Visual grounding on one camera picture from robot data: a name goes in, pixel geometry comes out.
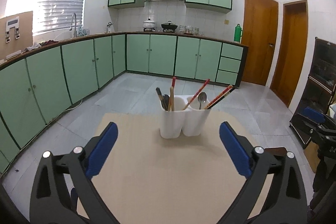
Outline black wok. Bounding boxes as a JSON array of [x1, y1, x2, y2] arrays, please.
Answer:
[[161, 20, 178, 33]]

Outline green lower kitchen cabinets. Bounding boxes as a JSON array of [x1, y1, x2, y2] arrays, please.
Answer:
[[1, 32, 248, 171]]

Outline white twin utensil holder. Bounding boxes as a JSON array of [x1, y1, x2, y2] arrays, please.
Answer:
[[159, 95, 211, 139]]

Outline red starred chopstick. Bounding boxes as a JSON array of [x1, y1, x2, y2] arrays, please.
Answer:
[[182, 79, 210, 110]]

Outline wooden door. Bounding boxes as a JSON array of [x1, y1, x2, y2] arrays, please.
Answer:
[[241, 0, 278, 86], [270, 0, 309, 106]]

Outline plain wooden chopstick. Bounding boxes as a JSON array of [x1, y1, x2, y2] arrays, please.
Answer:
[[170, 86, 175, 111]]

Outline green thermos bottle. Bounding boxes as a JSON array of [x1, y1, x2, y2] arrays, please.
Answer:
[[234, 24, 243, 43]]

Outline kettle on counter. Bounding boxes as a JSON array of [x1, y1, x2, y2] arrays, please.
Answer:
[[106, 22, 114, 33]]

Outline cardboard box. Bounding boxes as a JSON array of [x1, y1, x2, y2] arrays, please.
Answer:
[[0, 11, 33, 60]]

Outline black glass cabinet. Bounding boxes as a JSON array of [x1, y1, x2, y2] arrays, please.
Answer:
[[289, 37, 335, 148]]

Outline chrome sink faucet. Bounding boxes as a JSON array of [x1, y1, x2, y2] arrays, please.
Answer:
[[69, 12, 77, 38]]

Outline black chopstick in holder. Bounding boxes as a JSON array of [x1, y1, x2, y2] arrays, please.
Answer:
[[208, 87, 236, 109]]

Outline white cooking pot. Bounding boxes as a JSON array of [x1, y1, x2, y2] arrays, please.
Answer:
[[143, 18, 156, 32]]

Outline metal spoon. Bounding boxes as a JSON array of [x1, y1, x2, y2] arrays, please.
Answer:
[[198, 92, 207, 110]]

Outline red patterned chopstick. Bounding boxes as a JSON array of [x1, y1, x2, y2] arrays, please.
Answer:
[[203, 85, 233, 110]]

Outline dark spoon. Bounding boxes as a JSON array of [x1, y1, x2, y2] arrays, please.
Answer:
[[162, 94, 170, 111]]

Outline red chopstick in holder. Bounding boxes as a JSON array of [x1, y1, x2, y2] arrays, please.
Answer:
[[169, 77, 176, 111]]

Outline black chopstick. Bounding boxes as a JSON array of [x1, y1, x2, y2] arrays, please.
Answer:
[[155, 87, 167, 111], [208, 87, 236, 109]]

